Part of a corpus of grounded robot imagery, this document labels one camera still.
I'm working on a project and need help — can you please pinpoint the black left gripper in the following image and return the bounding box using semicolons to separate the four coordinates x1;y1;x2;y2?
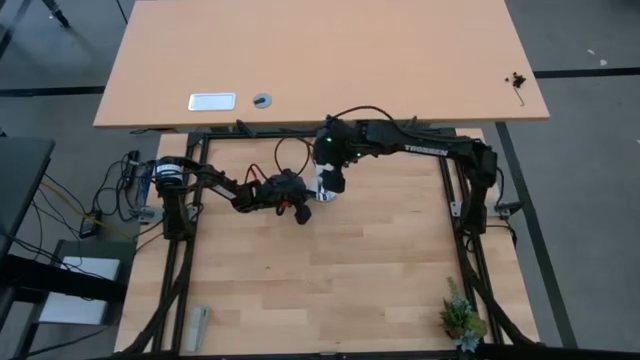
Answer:
254;170;313;226

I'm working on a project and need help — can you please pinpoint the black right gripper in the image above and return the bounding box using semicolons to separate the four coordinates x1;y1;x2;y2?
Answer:
312;117;364;195

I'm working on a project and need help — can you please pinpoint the beige wooden desk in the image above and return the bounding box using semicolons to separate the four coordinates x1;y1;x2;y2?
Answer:
93;0;551;130

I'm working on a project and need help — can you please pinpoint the silver rectangular desk plate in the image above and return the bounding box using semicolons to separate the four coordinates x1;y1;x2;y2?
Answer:
187;92;237;112

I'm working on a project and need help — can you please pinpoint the dark screws and hex key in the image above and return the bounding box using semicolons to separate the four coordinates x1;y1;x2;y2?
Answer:
503;71;527;108

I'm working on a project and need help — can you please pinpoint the black power adapter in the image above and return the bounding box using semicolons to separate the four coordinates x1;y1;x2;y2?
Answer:
78;209;104;240

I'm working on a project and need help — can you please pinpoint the artificial succulent plant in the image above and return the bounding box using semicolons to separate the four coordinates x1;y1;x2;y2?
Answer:
438;276;489;354

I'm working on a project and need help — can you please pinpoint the white box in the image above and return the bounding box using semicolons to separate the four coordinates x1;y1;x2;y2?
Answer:
38;256;121;326

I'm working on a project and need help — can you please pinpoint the black desk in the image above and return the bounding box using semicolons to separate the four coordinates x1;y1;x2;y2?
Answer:
0;137;127;331

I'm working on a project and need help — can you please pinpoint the black chair leg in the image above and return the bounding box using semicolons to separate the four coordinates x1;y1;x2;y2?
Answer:
39;0;71;28

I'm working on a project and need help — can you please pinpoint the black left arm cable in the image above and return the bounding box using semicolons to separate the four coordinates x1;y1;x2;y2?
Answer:
273;135;314;176

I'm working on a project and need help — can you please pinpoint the black aluminium table frame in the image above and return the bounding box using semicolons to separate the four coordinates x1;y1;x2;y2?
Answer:
112;127;546;360

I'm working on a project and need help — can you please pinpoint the grey metal bracket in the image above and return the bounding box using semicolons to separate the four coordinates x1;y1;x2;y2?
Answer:
493;199;524;217
128;205;166;225

